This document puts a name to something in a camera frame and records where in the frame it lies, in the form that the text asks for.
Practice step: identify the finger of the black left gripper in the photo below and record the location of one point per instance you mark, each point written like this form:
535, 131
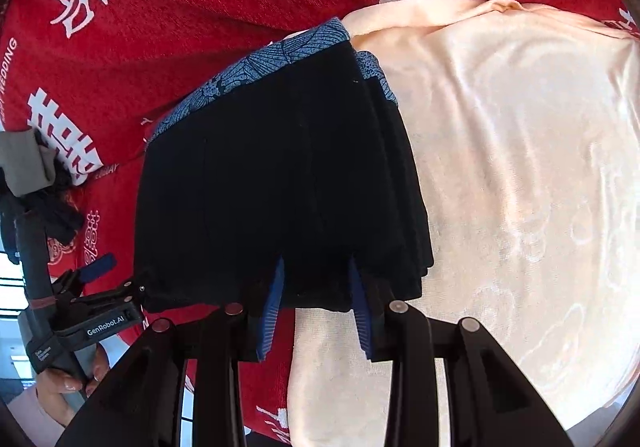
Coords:
110, 294
90, 271

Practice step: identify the red blanket with white characters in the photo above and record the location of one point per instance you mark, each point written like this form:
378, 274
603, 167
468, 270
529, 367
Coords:
95, 77

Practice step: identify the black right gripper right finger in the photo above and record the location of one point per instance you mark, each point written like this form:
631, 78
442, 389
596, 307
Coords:
490, 401

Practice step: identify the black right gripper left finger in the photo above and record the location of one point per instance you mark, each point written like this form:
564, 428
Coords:
139, 403

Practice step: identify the dark clothes pile with grey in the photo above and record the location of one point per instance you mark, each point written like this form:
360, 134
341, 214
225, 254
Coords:
33, 179

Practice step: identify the black pants with patterned waistband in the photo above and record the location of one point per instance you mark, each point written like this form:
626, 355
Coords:
292, 163

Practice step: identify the cream satin cloth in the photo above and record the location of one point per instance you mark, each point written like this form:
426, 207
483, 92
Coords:
524, 125

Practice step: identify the person's left hand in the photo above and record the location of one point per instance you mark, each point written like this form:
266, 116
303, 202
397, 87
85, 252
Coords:
53, 384

